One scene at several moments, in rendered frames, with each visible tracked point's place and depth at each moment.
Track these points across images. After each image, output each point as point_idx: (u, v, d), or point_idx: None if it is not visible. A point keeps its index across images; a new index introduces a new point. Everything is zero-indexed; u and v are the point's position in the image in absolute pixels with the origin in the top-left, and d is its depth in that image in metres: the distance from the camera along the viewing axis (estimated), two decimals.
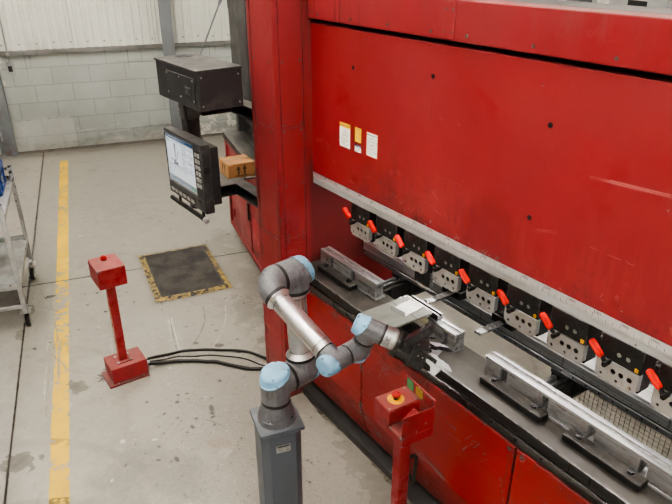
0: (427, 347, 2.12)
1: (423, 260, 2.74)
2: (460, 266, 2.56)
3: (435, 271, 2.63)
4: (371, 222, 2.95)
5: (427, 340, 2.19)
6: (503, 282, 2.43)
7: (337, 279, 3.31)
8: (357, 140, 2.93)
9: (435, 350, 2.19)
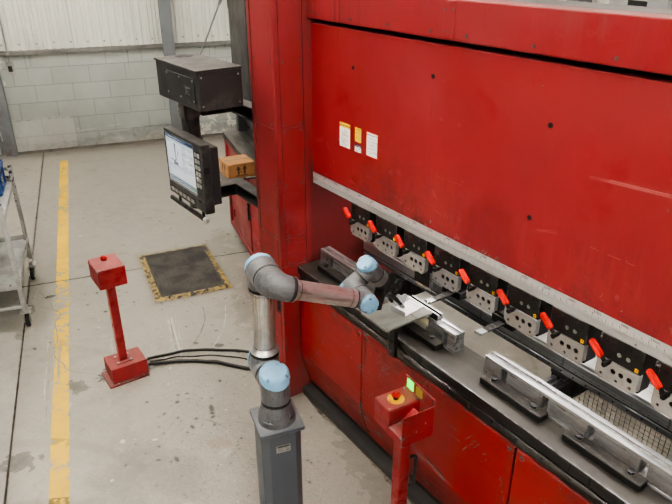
0: (384, 295, 2.73)
1: (423, 260, 2.74)
2: (460, 266, 2.56)
3: (435, 271, 2.63)
4: (371, 222, 2.95)
5: (398, 301, 2.70)
6: (503, 282, 2.43)
7: (337, 279, 3.31)
8: (357, 140, 2.93)
9: (400, 299, 2.74)
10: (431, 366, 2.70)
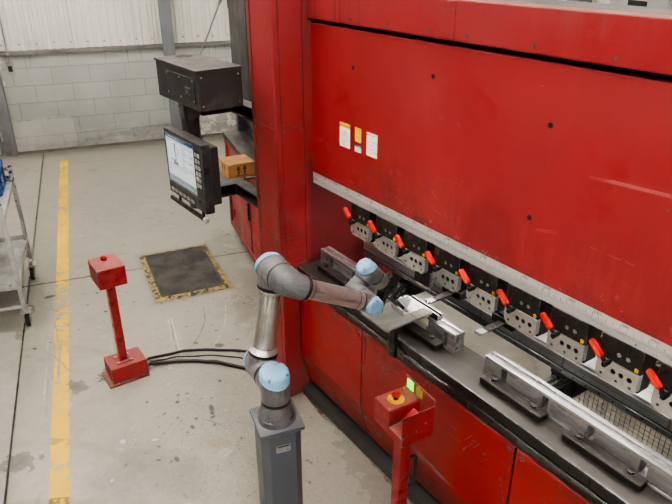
0: (387, 298, 2.79)
1: (423, 260, 2.74)
2: (460, 266, 2.56)
3: (435, 271, 2.63)
4: (371, 222, 2.95)
5: (399, 305, 2.75)
6: (503, 282, 2.43)
7: (337, 279, 3.31)
8: (357, 140, 2.93)
9: (403, 303, 2.79)
10: (431, 366, 2.70)
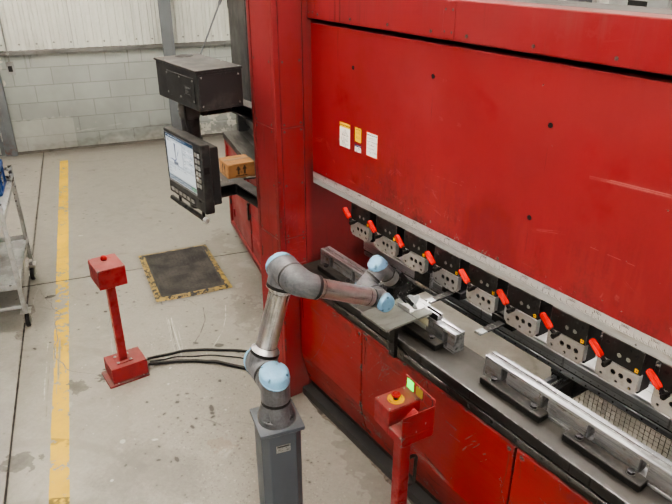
0: (396, 295, 2.81)
1: (423, 260, 2.74)
2: (460, 266, 2.56)
3: (435, 271, 2.63)
4: (371, 222, 2.95)
5: (409, 301, 2.77)
6: (503, 282, 2.43)
7: (337, 279, 3.31)
8: (357, 140, 2.93)
9: (412, 299, 2.81)
10: (431, 366, 2.70)
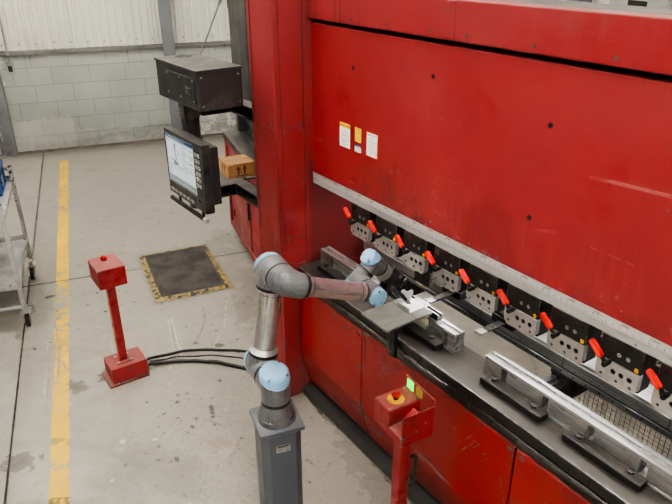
0: (389, 290, 2.77)
1: (423, 260, 2.74)
2: (460, 266, 2.56)
3: (435, 271, 2.63)
4: (371, 222, 2.95)
5: (402, 296, 2.73)
6: (503, 282, 2.43)
7: (337, 279, 3.31)
8: (357, 140, 2.93)
9: (405, 294, 2.77)
10: (431, 366, 2.70)
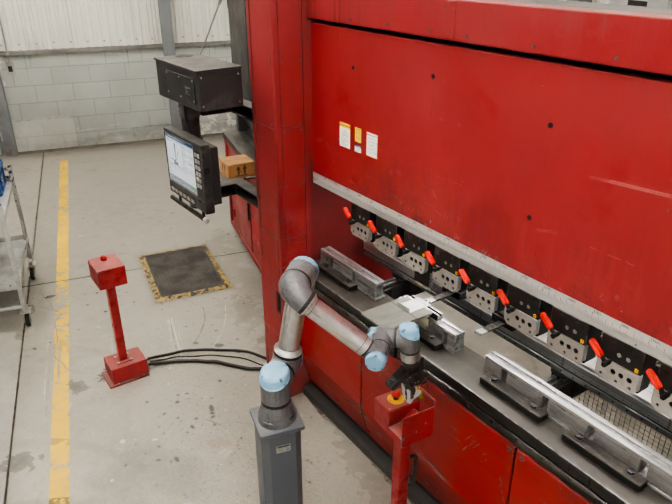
0: (402, 381, 2.48)
1: (423, 260, 2.74)
2: (460, 266, 2.56)
3: (435, 271, 2.63)
4: (371, 222, 2.95)
5: (413, 393, 2.45)
6: (503, 282, 2.43)
7: (337, 279, 3.31)
8: (357, 140, 2.93)
9: None
10: (431, 366, 2.70)
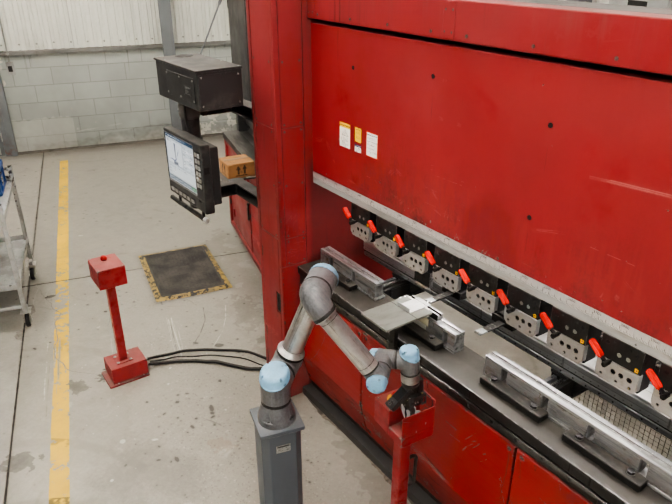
0: (402, 401, 2.53)
1: (423, 260, 2.74)
2: (460, 266, 2.56)
3: (435, 271, 2.63)
4: (371, 222, 2.95)
5: (413, 413, 2.49)
6: (503, 282, 2.43)
7: None
8: (357, 140, 2.93)
9: None
10: (431, 366, 2.70)
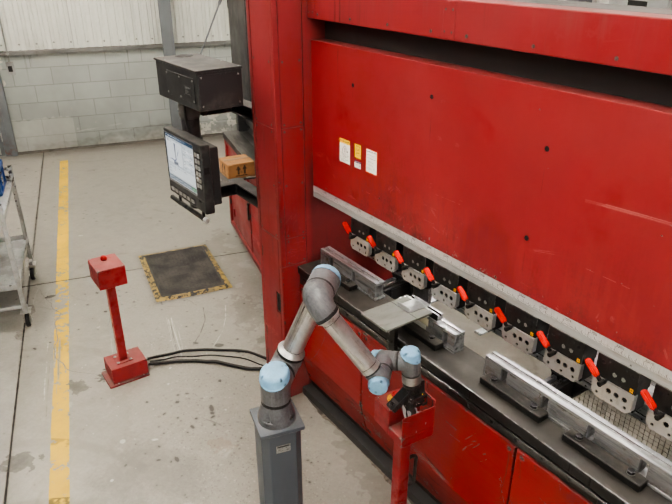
0: (403, 402, 2.53)
1: (422, 276, 2.77)
2: (458, 283, 2.60)
3: (434, 287, 2.66)
4: (371, 237, 2.99)
5: (414, 415, 2.50)
6: (501, 300, 2.46)
7: None
8: (357, 156, 2.97)
9: None
10: (431, 366, 2.70)
